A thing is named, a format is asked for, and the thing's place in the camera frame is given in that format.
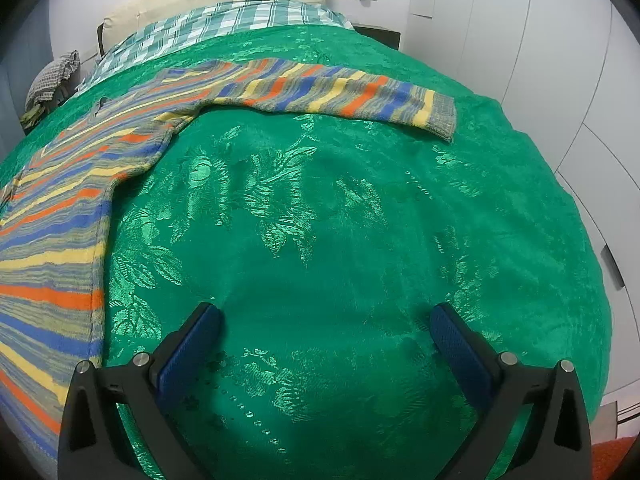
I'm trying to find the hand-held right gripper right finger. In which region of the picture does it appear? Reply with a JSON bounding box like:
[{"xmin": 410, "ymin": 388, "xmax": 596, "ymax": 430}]
[{"xmin": 428, "ymin": 302, "xmax": 594, "ymax": 480}]

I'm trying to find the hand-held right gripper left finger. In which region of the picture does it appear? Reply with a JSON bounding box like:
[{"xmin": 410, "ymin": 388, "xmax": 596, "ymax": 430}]
[{"xmin": 57, "ymin": 302, "xmax": 224, "ymax": 480}]

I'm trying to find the striped knit sweater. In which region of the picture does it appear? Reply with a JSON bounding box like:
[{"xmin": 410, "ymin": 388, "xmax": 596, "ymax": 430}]
[{"xmin": 0, "ymin": 58, "xmax": 457, "ymax": 463}]

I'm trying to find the green floral blanket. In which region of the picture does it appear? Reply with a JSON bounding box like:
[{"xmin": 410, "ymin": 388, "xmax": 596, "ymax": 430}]
[{"xmin": 0, "ymin": 27, "xmax": 614, "ymax": 480}]

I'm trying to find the orange rug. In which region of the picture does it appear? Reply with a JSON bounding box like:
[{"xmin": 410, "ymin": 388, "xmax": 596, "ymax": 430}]
[{"xmin": 590, "ymin": 437, "xmax": 632, "ymax": 480}]

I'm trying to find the white wardrobe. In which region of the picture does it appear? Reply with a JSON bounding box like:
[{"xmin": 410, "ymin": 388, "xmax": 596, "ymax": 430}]
[{"xmin": 400, "ymin": 0, "xmax": 640, "ymax": 406}]

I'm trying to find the grey checkered cloth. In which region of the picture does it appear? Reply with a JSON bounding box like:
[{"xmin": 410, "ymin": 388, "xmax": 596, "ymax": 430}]
[{"xmin": 20, "ymin": 50, "xmax": 81, "ymax": 123}]

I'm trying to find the dark bedside table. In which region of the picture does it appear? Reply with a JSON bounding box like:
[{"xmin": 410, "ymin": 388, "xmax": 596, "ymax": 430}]
[{"xmin": 354, "ymin": 24, "xmax": 402, "ymax": 52}]

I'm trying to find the green checkered bedsheet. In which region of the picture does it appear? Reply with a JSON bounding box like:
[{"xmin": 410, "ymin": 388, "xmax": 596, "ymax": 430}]
[{"xmin": 76, "ymin": 0, "xmax": 356, "ymax": 95}]

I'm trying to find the black wardrobe handle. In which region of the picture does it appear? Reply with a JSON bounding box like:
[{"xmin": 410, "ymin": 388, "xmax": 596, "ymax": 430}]
[{"xmin": 601, "ymin": 245, "xmax": 626, "ymax": 290}]

